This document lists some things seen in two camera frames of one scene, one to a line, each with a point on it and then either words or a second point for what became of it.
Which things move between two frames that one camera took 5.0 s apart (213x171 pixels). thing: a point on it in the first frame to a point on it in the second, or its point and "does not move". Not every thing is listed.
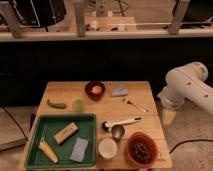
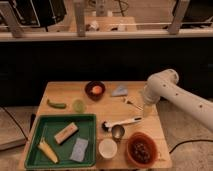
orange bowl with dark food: (141, 149) does not move
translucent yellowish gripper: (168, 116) to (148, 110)
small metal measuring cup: (117, 131) does not move
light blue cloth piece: (120, 91) does not move
